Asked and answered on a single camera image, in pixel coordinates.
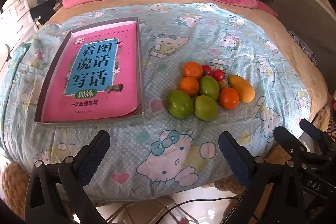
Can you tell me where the yellow mango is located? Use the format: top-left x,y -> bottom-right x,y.
228,74 -> 256,104

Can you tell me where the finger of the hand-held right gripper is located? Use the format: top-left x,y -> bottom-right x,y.
300,119 -> 335,153
274,125 -> 336,174

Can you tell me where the light blue cartoon cat blanket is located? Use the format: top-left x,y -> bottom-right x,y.
0,1 -> 326,197

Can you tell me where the dark patterned cloth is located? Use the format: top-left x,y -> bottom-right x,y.
287,30 -> 319,65

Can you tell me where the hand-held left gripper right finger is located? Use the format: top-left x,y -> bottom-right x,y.
218,131 -> 306,224

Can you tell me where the grey cardboard box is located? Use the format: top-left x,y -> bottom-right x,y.
34,17 -> 146,125

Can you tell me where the bed with beige sheet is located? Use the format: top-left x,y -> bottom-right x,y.
0,0 -> 334,201

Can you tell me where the pink book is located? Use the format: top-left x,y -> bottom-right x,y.
42,23 -> 143,122

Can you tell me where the orange tangerine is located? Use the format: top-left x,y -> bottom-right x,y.
182,61 -> 203,79
219,88 -> 240,110
179,76 -> 200,97

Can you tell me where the green jujube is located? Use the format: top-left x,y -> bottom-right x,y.
199,75 -> 220,101
167,90 -> 194,119
194,95 -> 218,121

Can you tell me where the white dresser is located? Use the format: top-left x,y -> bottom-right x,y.
0,0 -> 40,62

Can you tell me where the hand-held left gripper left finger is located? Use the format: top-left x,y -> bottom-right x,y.
25,130 -> 111,224

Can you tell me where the beige woven rug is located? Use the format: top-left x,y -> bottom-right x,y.
5,161 -> 34,205

